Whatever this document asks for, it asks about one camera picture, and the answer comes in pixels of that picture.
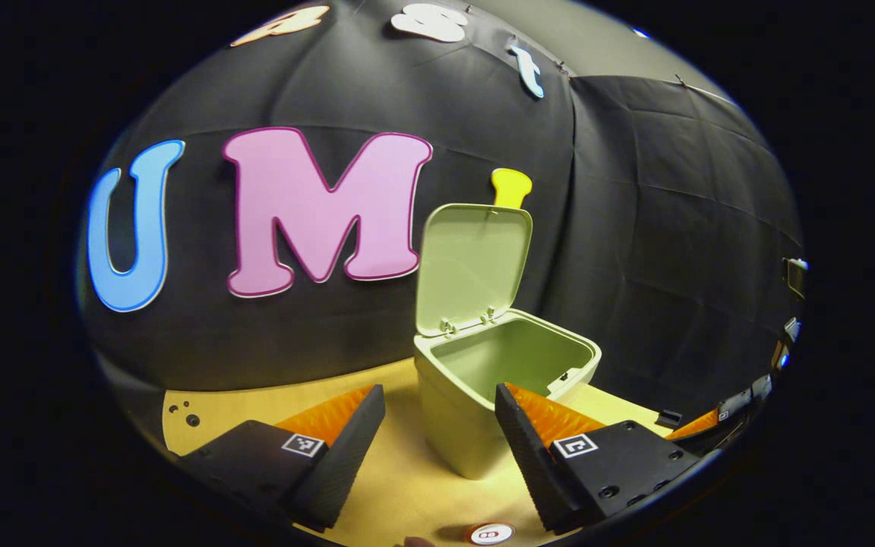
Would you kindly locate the ceiling light panel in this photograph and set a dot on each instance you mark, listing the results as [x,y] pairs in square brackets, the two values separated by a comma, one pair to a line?
[641,33]

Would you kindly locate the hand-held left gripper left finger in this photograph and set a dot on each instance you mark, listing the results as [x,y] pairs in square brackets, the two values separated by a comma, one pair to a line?
[346,448]

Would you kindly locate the red pop can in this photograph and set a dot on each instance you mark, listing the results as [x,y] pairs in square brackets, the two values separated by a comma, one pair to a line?
[489,533]

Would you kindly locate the black backdrop cloth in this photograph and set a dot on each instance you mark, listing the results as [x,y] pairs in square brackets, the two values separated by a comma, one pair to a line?
[635,228]

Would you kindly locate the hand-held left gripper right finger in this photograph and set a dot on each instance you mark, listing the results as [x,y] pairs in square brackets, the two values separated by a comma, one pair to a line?
[529,456]

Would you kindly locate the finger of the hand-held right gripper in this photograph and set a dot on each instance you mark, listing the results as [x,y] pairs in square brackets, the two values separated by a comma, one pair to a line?
[730,410]
[670,418]

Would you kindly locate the wooden desktop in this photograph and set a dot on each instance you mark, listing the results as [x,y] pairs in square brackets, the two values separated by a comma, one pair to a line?
[407,479]

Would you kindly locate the pale green desktop garbage bin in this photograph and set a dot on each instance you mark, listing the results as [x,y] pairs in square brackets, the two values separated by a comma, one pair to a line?
[475,266]

